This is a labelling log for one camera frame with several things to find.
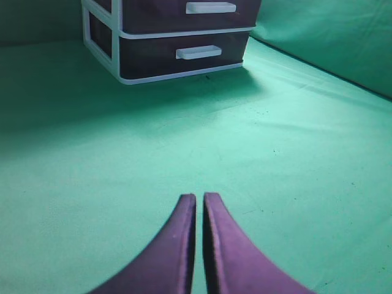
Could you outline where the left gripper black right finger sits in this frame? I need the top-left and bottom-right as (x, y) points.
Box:
(203, 192), (313, 294)

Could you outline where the white plastic drawer cabinet frame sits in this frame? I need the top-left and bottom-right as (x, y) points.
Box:
(81, 1), (255, 85)

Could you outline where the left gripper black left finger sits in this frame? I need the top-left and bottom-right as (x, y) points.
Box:
(91, 194), (196, 293)

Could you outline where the dark translucent drawer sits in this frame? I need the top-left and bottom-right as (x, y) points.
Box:
(122, 0), (262, 34)
(119, 32), (249, 80)

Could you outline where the green cloth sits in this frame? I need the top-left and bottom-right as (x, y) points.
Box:
(1, 1), (391, 293)

